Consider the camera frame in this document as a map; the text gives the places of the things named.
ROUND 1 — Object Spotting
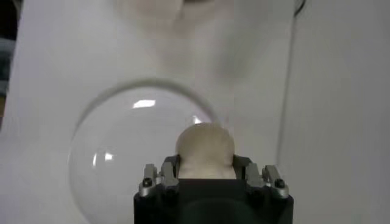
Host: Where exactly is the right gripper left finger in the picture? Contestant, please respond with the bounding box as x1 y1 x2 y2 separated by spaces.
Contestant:
138 154 182 197

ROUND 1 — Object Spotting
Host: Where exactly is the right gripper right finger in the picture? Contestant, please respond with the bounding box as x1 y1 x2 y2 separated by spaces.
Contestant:
233 154 289 200

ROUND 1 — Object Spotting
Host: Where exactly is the white steamed baozi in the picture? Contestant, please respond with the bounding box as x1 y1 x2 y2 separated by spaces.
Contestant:
175 122 236 180

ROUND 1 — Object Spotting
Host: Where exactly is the white round plate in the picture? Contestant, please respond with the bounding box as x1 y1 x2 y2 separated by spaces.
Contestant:
67 79 221 224

